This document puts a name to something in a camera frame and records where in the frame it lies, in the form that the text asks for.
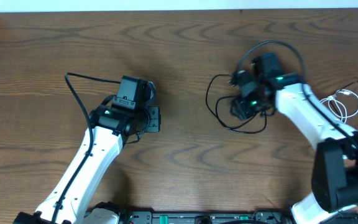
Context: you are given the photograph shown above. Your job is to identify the black usb cable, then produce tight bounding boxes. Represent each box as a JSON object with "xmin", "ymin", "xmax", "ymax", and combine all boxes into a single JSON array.
[{"xmin": 205, "ymin": 73, "xmax": 269, "ymax": 135}]

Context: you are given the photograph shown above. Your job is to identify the white usb cable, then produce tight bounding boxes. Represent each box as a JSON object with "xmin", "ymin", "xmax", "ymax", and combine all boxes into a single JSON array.
[{"xmin": 319, "ymin": 89, "xmax": 358, "ymax": 124}]

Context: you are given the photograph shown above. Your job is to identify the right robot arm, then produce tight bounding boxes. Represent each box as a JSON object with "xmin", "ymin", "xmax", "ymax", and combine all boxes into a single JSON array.
[{"xmin": 231, "ymin": 53, "xmax": 358, "ymax": 223}]

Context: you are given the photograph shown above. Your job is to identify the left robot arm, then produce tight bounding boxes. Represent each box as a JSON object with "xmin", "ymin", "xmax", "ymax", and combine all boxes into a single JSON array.
[{"xmin": 14, "ymin": 76, "xmax": 161, "ymax": 223}]

